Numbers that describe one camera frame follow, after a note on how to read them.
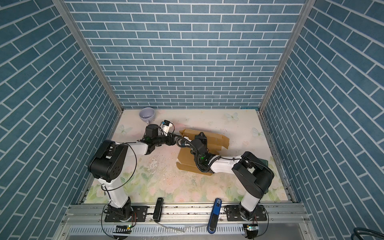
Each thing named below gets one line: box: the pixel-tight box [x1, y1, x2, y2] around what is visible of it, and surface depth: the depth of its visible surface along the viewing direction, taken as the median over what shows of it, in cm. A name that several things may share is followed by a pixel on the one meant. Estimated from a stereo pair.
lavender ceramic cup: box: [139, 107, 156, 125], surface depth 114 cm
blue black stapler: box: [207, 198, 222, 234], surface depth 74 cm
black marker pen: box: [152, 197, 164, 223], surface depth 74 cm
